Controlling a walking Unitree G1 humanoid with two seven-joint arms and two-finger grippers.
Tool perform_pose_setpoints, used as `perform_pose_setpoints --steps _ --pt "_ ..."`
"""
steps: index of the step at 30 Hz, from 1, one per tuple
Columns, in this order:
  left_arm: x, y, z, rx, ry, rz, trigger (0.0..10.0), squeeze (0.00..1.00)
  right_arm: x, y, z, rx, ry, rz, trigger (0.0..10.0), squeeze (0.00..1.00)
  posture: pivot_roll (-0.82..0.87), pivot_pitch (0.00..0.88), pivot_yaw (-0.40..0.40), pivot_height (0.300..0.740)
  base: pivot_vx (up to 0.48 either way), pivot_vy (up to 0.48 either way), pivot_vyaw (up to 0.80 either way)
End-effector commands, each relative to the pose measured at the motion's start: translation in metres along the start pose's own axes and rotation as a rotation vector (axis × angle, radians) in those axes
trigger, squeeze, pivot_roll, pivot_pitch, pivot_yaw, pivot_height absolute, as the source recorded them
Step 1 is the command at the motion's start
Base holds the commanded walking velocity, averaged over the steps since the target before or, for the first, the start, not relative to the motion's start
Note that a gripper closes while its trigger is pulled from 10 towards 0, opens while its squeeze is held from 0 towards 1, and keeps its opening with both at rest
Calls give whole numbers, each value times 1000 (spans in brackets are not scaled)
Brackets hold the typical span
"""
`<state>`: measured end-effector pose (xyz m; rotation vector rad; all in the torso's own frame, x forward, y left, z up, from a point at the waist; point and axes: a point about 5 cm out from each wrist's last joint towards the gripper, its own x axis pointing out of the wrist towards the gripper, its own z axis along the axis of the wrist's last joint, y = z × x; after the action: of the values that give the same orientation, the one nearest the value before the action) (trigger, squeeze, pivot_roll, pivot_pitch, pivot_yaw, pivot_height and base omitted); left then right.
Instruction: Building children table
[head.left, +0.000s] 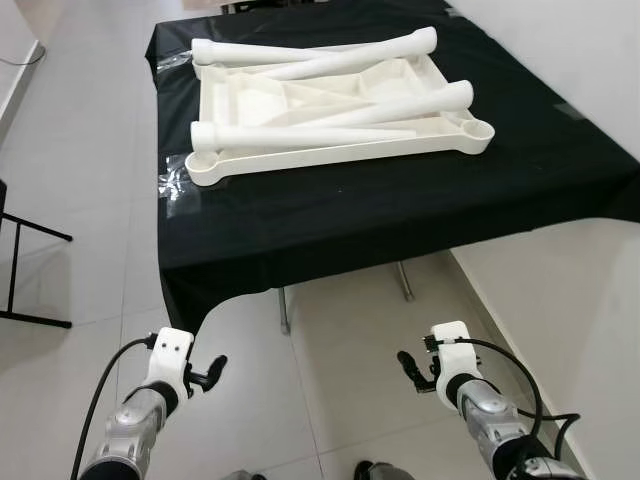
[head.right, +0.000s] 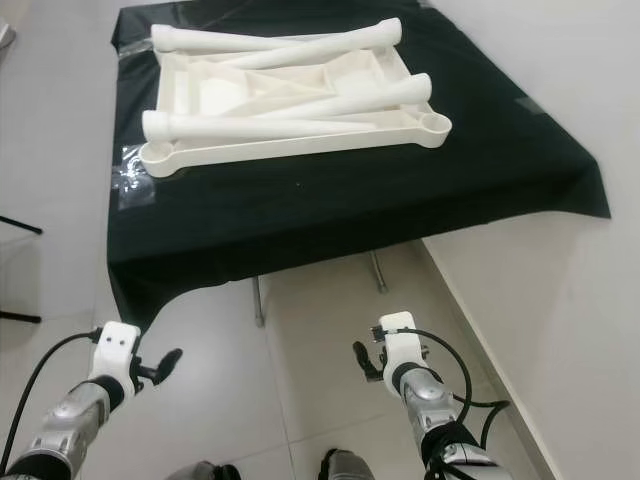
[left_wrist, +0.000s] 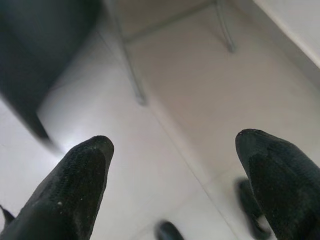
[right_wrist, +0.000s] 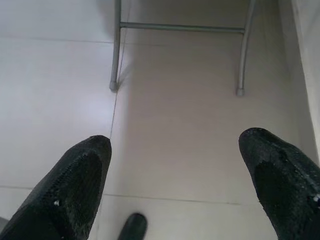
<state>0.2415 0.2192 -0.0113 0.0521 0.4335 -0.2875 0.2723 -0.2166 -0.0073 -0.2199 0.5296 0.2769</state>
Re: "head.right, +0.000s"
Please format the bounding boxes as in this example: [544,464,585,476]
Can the black metal stand frame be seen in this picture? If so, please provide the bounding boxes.
[0,212,45,325]

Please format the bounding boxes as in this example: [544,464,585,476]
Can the grey robot left leg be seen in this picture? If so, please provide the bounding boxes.
[165,462,241,480]

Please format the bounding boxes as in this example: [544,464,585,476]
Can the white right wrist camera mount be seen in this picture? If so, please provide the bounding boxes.
[378,312,431,386]

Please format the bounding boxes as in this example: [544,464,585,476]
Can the black tablecloth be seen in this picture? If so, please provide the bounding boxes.
[105,0,611,331]

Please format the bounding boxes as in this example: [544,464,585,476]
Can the white plastic table leg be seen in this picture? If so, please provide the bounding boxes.
[220,17,403,71]
[265,73,433,121]
[150,23,321,56]
[142,110,373,144]

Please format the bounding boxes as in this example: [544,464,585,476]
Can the clear plastic tape piece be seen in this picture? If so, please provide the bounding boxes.
[115,30,156,56]
[110,145,156,211]
[515,97,551,116]

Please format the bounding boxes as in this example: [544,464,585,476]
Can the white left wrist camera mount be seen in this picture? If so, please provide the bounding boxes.
[88,322,143,401]

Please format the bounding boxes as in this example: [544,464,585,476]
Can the white plastic children table top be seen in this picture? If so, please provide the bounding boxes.
[140,45,453,181]

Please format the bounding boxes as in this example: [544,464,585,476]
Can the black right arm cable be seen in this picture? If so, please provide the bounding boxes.
[415,327,513,471]

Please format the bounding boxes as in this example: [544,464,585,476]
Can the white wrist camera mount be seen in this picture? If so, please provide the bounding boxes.
[88,322,143,401]
[378,312,431,386]

